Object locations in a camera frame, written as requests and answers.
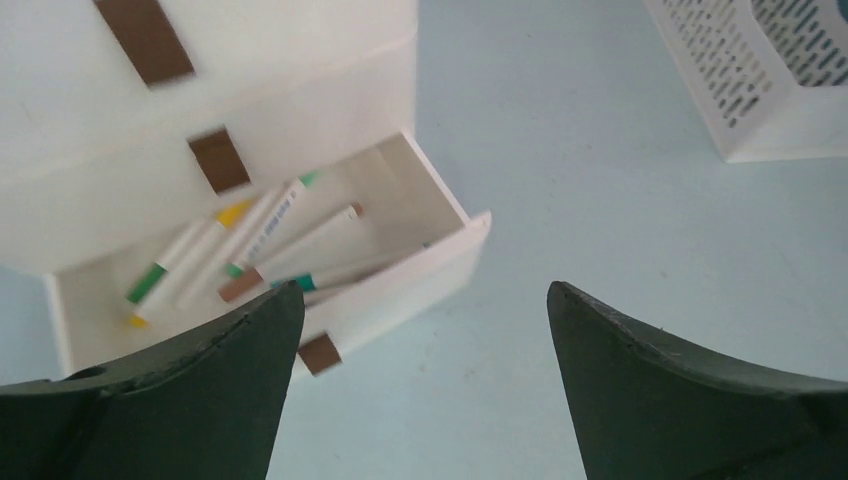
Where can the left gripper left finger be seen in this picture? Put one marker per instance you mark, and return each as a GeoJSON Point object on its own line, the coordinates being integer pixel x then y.
{"type": "Point", "coordinates": [204, 404]}

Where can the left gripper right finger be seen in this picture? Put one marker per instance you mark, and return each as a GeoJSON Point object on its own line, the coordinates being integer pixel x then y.
{"type": "Point", "coordinates": [647, 404]}

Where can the white marker yellow cap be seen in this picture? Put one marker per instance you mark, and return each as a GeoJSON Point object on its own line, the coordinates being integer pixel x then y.
{"type": "Point", "coordinates": [216, 228]}

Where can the white marker brown cap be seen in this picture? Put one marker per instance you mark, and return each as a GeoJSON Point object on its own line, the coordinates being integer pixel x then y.
{"type": "Point", "coordinates": [260, 271]}

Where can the white marker green cap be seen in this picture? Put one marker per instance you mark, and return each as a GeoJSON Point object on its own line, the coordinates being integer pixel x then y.
{"type": "Point", "coordinates": [273, 207]}

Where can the white marker dark-green cap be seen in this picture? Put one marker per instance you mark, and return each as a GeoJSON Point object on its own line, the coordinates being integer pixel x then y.
{"type": "Point", "coordinates": [164, 262]}

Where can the white marker teal cap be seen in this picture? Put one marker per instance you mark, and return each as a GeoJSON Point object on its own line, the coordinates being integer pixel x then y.
{"type": "Point", "coordinates": [351, 271]}

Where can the cream three-drawer cabinet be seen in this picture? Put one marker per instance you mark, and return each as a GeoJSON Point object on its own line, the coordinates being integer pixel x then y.
{"type": "Point", "coordinates": [124, 121]}

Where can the cream file organizer rack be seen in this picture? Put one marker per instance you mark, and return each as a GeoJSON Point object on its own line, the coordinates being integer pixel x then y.
{"type": "Point", "coordinates": [768, 77]}

